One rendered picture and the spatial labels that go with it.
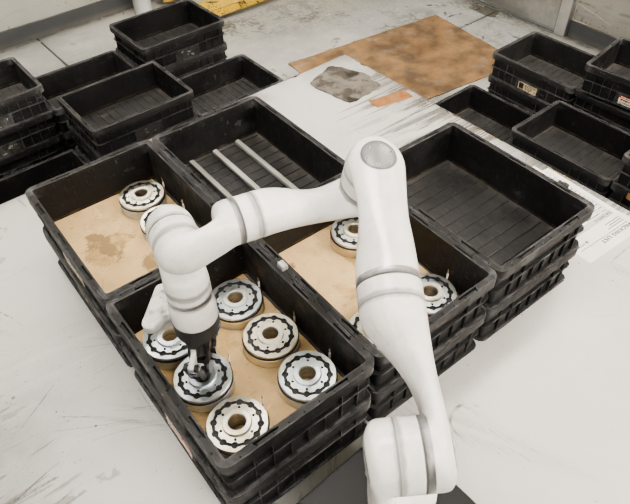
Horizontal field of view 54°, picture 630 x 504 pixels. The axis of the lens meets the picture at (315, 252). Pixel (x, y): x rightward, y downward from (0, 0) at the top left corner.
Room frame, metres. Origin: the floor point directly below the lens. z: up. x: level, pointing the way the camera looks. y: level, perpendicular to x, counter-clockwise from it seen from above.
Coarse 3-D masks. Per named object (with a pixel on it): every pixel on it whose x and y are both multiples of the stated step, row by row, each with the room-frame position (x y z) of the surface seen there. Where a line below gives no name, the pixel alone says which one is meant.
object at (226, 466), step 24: (144, 288) 0.74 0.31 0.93; (144, 360) 0.58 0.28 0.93; (168, 384) 0.53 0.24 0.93; (336, 384) 0.52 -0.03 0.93; (312, 408) 0.48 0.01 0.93; (192, 432) 0.45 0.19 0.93; (264, 432) 0.44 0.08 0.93; (288, 432) 0.45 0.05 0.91; (216, 456) 0.41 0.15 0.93; (240, 456) 0.41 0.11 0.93
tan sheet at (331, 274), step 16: (304, 240) 0.95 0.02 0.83; (320, 240) 0.95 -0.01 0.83; (288, 256) 0.90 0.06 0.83; (304, 256) 0.90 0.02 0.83; (320, 256) 0.90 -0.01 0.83; (336, 256) 0.90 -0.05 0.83; (304, 272) 0.85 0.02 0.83; (320, 272) 0.85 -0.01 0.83; (336, 272) 0.85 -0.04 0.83; (352, 272) 0.85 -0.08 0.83; (320, 288) 0.81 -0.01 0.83; (336, 288) 0.81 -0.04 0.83; (352, 288) 0.81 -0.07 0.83; (336, 304) 0.77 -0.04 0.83; (352, 304) 0.77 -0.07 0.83
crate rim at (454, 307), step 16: (256, 240) 0.85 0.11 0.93; (448, 240) 0.84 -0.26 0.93; (272, 256) 0.81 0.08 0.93; (464, 256) 0.80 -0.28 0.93; (288, 272) 0.76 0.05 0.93; (304, 288) 0.72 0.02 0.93; (480, 288) 0.71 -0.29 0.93; (320, 304) 0.69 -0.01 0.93; (448, 304) 0.68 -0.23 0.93; (464, 304) 0.69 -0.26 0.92; (432, 320) 0.65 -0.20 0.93
